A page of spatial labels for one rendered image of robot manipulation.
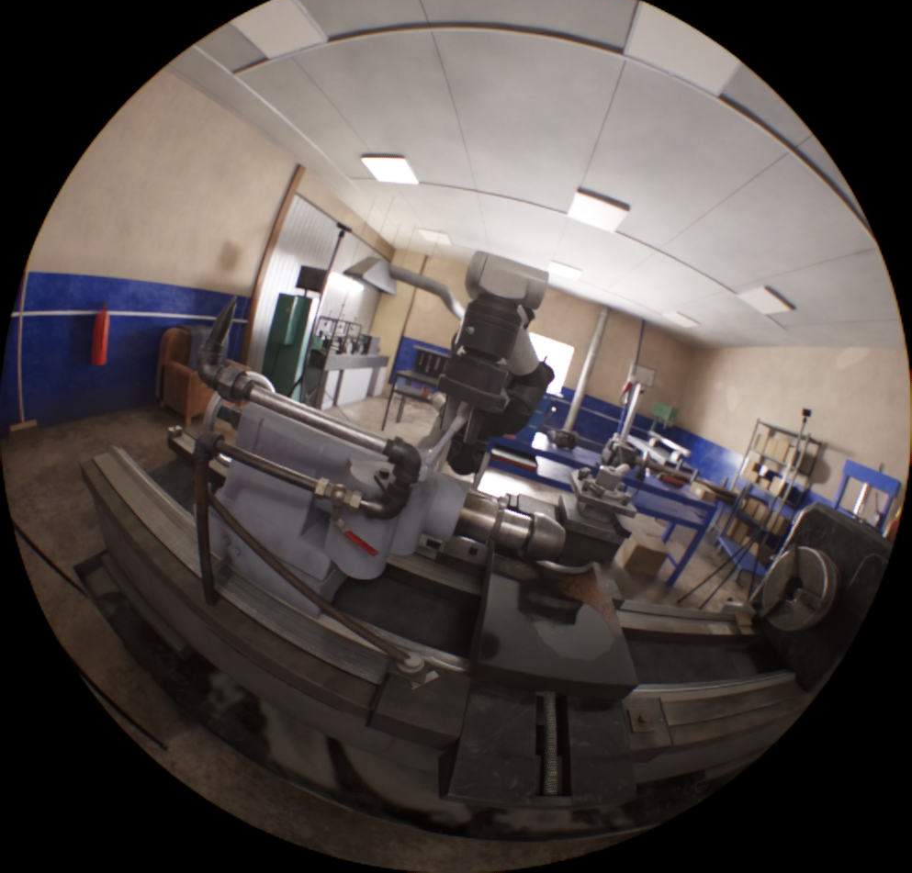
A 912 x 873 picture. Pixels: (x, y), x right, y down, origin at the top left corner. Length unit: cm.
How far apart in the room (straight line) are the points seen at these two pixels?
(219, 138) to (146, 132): 94
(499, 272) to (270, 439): 47
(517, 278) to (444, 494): 35
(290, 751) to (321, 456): 78
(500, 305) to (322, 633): 63
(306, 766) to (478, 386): 97
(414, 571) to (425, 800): 65
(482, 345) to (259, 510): 49
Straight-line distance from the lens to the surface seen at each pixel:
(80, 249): 361
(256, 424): 63
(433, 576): 81
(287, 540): 60
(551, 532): 56
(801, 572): 116
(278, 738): 100
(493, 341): 45
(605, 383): 792
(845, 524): 133
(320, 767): 98
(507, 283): 48
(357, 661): 62
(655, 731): 73
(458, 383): 48
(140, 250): 381
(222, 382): 42
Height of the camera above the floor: 136
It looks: 12 degrees down
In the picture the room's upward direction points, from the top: 17 degrees clockwise
